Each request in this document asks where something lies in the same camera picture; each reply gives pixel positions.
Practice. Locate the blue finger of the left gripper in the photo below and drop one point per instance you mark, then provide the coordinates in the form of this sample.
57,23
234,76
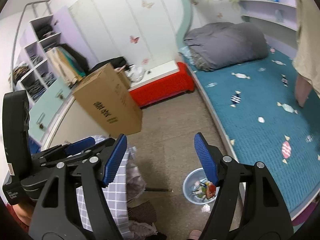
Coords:
79,146

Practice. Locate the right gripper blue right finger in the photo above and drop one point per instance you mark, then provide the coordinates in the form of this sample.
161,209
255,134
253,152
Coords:
205,157

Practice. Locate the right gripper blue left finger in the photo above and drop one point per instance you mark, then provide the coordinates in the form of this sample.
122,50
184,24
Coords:
111,158

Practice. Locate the blue plastic trash bin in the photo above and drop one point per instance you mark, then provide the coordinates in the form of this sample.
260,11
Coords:
195,188

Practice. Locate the grey checked tablecloth table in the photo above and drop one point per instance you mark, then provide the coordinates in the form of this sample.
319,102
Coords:
115,194

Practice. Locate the mint drawer cabinet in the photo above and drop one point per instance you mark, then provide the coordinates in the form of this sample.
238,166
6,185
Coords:
46,107

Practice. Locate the brown cardboard box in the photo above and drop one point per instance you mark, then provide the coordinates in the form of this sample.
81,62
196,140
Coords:
105,98

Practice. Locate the pink slipper foot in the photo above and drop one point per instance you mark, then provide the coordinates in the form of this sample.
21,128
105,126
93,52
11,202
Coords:
194,235

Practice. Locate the teal candy pattern bed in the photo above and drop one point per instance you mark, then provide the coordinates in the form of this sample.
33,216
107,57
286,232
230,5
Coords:
255,107

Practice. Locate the red covered bench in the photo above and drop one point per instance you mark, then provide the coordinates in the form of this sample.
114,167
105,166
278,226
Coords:
165,87

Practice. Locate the open shelf with clothes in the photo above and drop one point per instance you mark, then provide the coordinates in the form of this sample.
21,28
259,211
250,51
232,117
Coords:
51,46

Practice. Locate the white cloth on bench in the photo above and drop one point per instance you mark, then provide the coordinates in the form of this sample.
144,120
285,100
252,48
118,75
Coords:
135,73

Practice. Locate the grey folded duvet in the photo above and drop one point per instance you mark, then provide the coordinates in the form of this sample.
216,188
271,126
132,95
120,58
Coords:
223,44

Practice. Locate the person in beige shirt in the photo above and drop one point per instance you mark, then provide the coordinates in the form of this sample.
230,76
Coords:
306,61

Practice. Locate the white wardrobe with butterflies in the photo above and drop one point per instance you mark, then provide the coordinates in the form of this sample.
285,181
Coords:
141,31

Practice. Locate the lavender wall shelves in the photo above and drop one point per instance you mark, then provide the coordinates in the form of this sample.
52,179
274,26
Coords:
281,12

